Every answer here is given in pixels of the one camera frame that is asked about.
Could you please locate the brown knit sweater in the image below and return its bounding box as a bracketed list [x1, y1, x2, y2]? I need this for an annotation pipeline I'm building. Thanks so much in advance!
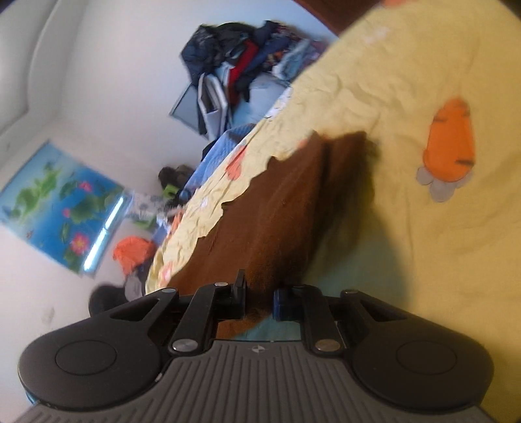
[169, 132, 372, 339]

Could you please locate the pile of mixed clothes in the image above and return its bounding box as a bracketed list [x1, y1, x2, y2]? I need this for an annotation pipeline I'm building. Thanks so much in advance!
[180, 20, 328, 142]

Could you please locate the orange plastic bag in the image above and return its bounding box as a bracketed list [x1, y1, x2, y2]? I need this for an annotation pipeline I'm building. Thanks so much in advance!
[112, 236, 157, 277]

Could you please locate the black garment on bed edge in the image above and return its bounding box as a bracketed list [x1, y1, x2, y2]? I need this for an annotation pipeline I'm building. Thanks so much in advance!
[88, 285, 128, 317]

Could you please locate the floral pillow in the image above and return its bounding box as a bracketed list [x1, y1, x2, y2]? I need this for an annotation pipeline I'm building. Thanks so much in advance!
[124, 191, 168, 230]

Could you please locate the green plastic stool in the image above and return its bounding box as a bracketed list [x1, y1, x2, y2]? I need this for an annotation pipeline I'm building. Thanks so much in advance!
[162, 184, 180, 200]

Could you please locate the black bag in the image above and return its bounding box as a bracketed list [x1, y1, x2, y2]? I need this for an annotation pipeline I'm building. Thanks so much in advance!
[158, 165, 195, 189]

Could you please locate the blue quilted blanket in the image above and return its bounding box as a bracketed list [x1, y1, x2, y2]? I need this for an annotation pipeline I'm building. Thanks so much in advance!
[152, 123, 254, 246]

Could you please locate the grey framed board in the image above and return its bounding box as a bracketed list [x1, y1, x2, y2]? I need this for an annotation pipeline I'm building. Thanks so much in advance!
[170, 85, 203, 135]

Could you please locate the yellow cartoon print bedsheet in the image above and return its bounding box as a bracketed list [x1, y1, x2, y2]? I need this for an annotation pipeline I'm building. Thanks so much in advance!
[146, 1, 520, 422]

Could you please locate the brown wooden door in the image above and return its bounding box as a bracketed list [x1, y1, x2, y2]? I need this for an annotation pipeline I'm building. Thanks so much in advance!
[295, 0, 380, 35]

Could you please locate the lotus flower wall poster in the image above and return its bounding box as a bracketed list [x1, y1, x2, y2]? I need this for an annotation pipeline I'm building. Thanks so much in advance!
[1, 141, 132, 275]

